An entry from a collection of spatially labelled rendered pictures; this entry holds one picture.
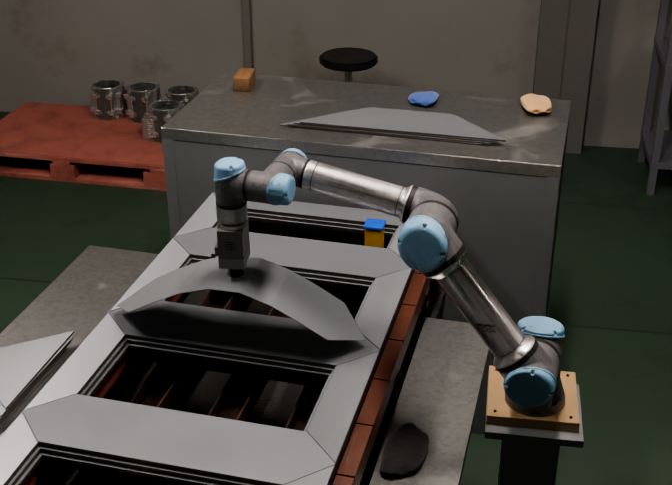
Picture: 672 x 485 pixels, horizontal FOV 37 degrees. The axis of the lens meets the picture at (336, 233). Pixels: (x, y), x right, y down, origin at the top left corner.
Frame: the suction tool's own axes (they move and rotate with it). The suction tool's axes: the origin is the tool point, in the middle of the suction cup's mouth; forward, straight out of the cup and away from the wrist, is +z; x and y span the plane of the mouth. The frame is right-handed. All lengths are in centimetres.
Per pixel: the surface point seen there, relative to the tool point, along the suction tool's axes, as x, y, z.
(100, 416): -24.4, 39.0, 15.5
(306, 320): 19.1, 9.5, 5.7
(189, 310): -15.0, -8.1, 15.6
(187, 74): -105, -360, 68
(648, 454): 125, -67, 101
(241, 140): -15, -84, -3
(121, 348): -28.6, 9.3, 17.0
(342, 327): 27.5, 4.8, 10.2
